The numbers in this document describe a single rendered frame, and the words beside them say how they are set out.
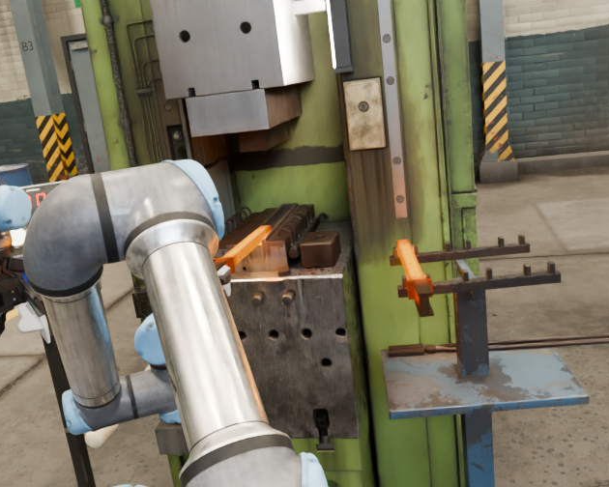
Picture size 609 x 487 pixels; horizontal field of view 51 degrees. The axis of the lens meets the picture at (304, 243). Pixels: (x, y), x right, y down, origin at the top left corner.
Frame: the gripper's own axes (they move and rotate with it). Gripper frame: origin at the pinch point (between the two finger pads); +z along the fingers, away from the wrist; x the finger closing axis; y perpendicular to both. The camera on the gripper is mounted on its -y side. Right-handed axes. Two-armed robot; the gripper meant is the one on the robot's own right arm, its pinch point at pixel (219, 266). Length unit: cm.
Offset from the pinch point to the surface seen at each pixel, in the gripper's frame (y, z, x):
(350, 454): 60, 23, 18
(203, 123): -28.7, 27.0, -8.5
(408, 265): 4.2, 5.8, 38.8
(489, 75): -18, 583, 104
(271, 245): 3.4, 27.5, 3.9
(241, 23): -50, 27, 5
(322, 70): -38, 75, 14
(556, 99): 16, 617, 174
